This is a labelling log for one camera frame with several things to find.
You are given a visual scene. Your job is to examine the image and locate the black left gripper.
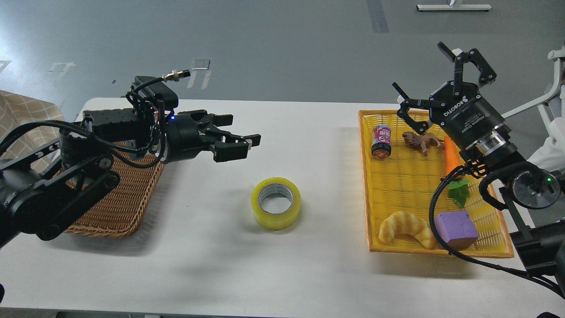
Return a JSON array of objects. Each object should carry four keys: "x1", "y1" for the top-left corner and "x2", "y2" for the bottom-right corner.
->
[{"x1": 164, "y1": 110, "x2": 262, "y2": 163}]

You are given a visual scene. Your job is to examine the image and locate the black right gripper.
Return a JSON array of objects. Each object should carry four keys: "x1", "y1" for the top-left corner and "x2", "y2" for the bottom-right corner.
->
[{"x1": 392, "y1": 42, "x2": 505, "y2": 148}]

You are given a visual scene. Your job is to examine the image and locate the yellow tape roll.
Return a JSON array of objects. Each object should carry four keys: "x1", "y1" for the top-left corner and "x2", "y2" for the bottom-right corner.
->
[{"x1": 250, "y1": 177, "x2": 302, "y2": 230}]

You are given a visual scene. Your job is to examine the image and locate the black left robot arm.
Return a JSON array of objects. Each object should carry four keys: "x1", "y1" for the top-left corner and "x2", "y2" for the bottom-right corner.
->
[{"x1": 1, "y1": 70, "x2": 262, "y2": 247}]

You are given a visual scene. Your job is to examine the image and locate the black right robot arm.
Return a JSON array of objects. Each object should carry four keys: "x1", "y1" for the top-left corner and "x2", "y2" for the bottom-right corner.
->
[{"x1": 393, "y1": 42, "x2": 565, "y2": 297}]

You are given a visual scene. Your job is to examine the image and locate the brown toy lion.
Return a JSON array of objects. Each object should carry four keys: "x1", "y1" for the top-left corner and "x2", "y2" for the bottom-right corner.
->
[{"x1": 401, "y1": 131, "x2": 445, "y2": 156}]

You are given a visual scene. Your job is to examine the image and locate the orange toy carrot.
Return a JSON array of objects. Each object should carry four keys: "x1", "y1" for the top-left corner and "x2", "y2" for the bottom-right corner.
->
[{"x1": 444, "y1": 136, "x2": 471, "y2": 208}]

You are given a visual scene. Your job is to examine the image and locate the white floor stand base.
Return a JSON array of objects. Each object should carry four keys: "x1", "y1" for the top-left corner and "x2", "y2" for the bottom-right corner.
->
[{"x1": 416, "y1": 0, "x2": 492, "y2": 12}]

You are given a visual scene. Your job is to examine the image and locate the small soda can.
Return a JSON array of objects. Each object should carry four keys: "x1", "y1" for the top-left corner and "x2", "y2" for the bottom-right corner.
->
[{"x1": 371, "y1": 124, "x2": 392, "y2": 159}]

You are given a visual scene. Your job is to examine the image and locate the yellow plastic basket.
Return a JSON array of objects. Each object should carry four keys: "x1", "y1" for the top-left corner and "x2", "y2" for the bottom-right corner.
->
[{"x1": 358, "y1": 110, "x2": 514, "y2": 258}]

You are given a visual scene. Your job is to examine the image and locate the white chair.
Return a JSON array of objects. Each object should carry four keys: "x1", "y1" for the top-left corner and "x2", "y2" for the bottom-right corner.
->
[{"x1": 502, "y1": 45, "x2": 565, "y2": 145}]

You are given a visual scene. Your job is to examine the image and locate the seated person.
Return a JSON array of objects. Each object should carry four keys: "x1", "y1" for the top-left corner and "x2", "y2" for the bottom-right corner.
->
[{"x1": 527, "y1": 84, "x2": 565, "y2": 175}]

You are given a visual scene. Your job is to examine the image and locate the brown wicker basket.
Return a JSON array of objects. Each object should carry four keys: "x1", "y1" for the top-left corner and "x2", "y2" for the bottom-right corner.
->
[{"x1": 40, "y1": 130, "x2": 164, "y2": 239}]

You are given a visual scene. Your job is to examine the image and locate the purple foam block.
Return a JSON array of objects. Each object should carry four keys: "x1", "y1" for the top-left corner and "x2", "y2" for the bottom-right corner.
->
[{"x1": 434, "y1": 211, "x2": 479, "y2": 251}]

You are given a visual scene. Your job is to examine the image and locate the toy croissant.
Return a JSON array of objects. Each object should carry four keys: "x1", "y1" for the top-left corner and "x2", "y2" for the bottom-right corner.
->
[{"x1": 378, "y1": 211, "x2": 437, "y2": 250}]

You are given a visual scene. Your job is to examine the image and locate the beige checkered cloth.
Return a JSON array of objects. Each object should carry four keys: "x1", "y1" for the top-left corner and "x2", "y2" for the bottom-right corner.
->
[{"x1": 0, "y1": 91, "x2": 64, "y2": 159}]

